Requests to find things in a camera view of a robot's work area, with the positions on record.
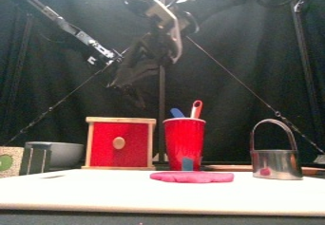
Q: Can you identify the light wooden drawer box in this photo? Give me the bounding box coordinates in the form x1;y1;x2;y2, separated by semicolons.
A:
81;116;157;171

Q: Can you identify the red front wooden drawer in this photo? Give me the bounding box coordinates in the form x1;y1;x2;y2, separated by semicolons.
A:
88;122;149;168

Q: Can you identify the pink flat dough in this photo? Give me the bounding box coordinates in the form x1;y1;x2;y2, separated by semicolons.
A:
148;170;235;184

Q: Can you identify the blue plastic utensil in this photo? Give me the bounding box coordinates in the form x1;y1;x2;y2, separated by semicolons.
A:
168;107;187;120

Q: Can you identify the red plastic utensil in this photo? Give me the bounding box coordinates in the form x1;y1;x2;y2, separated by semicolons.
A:
188;100;204;120

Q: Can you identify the red plastic cup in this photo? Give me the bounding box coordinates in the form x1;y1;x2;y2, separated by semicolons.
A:
161;117;207;172

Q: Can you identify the white plastic cutting board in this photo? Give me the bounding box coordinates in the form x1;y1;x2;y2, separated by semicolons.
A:
0;168;325;217

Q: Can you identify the beige box with green dot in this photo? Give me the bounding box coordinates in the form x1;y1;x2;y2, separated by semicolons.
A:
0;145;25;178

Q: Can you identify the black vertical frame pole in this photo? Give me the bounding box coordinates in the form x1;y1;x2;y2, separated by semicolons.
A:
286;0;322;132
152;0;171;165

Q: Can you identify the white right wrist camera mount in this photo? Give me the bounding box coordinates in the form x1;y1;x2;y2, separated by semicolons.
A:
119;0;184;65

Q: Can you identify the thin diagonal frame brace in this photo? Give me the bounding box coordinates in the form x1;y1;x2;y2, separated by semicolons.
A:
2;47;128;147
184;36;325;156

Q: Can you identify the metal dough cutter with handle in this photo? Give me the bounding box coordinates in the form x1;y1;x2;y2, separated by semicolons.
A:
248;118;305;181

